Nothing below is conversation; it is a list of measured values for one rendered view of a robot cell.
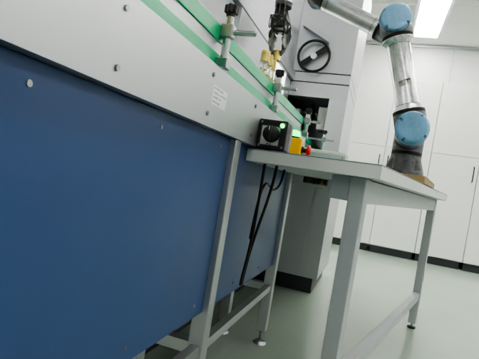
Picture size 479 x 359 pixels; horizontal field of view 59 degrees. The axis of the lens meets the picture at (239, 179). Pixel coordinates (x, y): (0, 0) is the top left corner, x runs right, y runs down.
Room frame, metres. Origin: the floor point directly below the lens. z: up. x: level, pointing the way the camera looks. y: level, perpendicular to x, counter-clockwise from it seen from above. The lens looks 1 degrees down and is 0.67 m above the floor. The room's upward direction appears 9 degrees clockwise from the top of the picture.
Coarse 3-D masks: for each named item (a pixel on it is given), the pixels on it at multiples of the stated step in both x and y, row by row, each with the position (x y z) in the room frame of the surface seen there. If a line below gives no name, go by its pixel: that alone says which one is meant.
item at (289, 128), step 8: (264, 120) 1.15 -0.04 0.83; (272, 120) 1.15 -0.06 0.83; (280, 120) 1.14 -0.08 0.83; (280, 128) 1.14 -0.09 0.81; (288, 128) 1.14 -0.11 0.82; (280, 136) 1.14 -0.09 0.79; (288, 136) 1.16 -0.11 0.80; (256, 144) 1.16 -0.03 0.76; (264, 144) 1.15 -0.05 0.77; (272, 144) 1.14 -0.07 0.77; (280, 144) 1.14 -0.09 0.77; (288, 144) 1.17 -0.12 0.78; (288, 152) 1.20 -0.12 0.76
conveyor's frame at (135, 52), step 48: (0, 0) 0.36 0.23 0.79; (48, 0) 0.41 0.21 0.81; (96, 0) 0.48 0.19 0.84; (48, 48) 0.42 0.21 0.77; (96, 48) 0.49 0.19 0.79; (144, 48) 0.58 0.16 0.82; (192, 48) 0.72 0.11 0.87; (144, 96) 0.60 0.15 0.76; (192, 96) 0.74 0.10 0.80; (240, 96) 0.98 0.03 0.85
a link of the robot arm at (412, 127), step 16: (384, 16) 1.58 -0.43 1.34; (400, 16) 1.56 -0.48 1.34; (384, 32) 1.61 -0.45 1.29; (400, 32) 1.57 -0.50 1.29; (400, 48) 1.58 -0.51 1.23; (400, 64) 1.57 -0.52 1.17; (400, 80) 1.57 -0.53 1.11; (400, 96) 1.57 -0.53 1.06; (416, 96) 1.56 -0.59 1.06; (400, 112) 1.55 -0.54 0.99; (416, 112) 1.51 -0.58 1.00; (400, 128) 1.53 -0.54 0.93; (416, 128) 1.51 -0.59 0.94; (400, 144) 1.62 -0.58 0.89; (416, 144) 1.54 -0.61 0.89
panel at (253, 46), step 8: (240, 8) 1.66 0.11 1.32; (240, 16) 1.66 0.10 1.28; (248, 16) 1.74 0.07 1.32; (240, 24) 1.67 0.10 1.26; (248, 24) 1.76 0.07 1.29; (240, 40) 1.70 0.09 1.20; (248, 40) 1.79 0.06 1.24; (256, 40) 1.88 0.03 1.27; (264, 40) 2.00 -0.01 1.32; (248, 48) 1.80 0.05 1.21; (256, 48) 1.90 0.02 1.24; (264, 48) 2.02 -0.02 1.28; (256, 56) 1.92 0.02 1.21; (256, 64) 1.94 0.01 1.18; (280, 64) 2.34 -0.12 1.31
